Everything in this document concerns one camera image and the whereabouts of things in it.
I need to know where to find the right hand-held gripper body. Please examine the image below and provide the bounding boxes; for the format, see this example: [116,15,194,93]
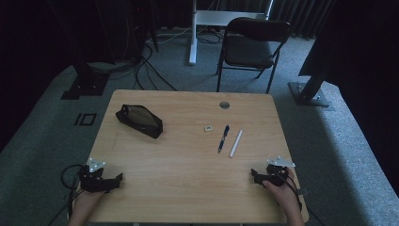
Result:
[264,155,296,187]

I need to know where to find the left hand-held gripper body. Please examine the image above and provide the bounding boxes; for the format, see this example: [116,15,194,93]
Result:
[78,157,116,194]

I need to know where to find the white pen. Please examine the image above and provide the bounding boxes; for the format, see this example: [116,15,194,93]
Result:
[229,128,245,158]

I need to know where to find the blue pen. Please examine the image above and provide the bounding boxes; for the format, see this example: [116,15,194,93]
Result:
[217,124,231,153]

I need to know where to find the black pencil case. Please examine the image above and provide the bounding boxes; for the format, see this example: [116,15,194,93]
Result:
[115,104,164,139]

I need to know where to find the person's left hand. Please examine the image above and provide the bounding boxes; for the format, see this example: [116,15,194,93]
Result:
[72,189,106,218]

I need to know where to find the person's right hand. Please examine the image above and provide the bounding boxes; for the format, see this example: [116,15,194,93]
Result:
[262,169,303,213]

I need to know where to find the black metal stand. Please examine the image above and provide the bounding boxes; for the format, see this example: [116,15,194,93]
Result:
[46,0,111,101]
[288,53,335,111]

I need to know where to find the black folding chair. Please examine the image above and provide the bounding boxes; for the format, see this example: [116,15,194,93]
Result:
[215,17,293,94]

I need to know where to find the dark curtain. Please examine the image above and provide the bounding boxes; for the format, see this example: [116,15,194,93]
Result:
[269,0,335,40]

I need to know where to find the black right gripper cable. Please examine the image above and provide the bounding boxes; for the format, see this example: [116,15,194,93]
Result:
[281,173,326,226]

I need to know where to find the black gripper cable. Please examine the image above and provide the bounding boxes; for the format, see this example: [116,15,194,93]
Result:
[46,163,85,226]
[281,173,326,226]

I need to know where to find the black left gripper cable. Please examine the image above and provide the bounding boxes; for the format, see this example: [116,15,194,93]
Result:
[46,163,85,226]

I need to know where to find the black floor cables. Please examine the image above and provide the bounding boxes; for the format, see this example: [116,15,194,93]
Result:
[134,43,179,92]

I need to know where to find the white floor cable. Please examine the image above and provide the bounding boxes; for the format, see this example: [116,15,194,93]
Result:
[146,27,193,45]

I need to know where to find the white desk frame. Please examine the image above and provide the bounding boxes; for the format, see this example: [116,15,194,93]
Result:
[188,0,274,66]

